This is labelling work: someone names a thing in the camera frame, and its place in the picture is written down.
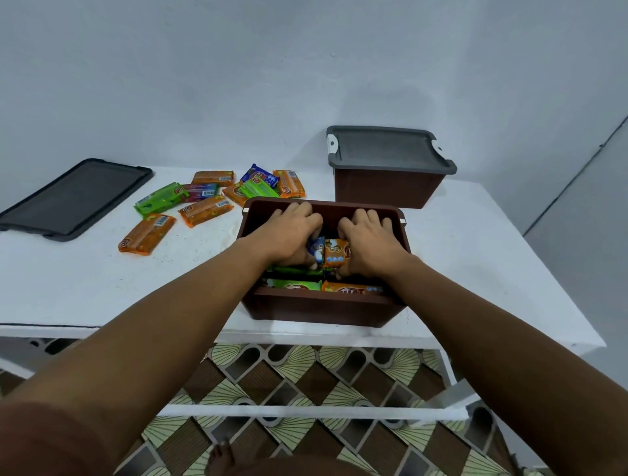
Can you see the person's right hand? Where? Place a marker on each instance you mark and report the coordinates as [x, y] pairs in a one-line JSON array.
[[373, 245]]

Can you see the person's left hand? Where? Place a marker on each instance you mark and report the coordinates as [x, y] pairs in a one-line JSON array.
[[287, 235]]

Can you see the blue snack packet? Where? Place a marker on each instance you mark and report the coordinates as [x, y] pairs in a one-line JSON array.
[[316, 250]]

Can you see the orange snack packet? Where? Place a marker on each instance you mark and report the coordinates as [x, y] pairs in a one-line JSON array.
[[351, 288], [336, 252]]

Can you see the dark grey lid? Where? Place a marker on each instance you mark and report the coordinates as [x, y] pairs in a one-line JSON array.
[[387, 149], [73, 198]]

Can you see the pile of colourful snacks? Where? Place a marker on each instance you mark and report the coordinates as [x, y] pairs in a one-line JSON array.
[[147, 235]]

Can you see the person's right forearm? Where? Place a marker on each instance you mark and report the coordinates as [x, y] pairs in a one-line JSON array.
[[490, 353]]

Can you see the person's left forearm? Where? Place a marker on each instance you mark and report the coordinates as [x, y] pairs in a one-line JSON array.
[[147, 353]]

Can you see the person's foot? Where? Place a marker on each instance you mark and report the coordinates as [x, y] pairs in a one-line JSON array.
[[221, 461]]

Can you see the brown sleeve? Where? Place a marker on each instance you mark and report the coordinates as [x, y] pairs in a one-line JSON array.
[[44, 441]]

